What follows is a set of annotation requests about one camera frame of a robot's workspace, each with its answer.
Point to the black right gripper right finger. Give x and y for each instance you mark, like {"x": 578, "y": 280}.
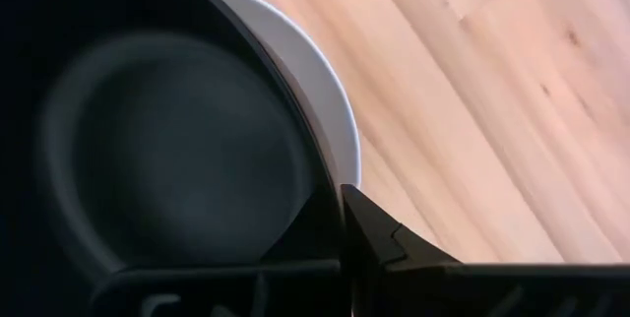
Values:
{"x": 394, "y": 282}

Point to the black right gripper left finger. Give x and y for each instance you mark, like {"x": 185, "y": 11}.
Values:
{"x": 295, "y": 287}

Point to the large white bowl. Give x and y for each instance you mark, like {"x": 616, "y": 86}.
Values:
{"x": 315, "y": 85}

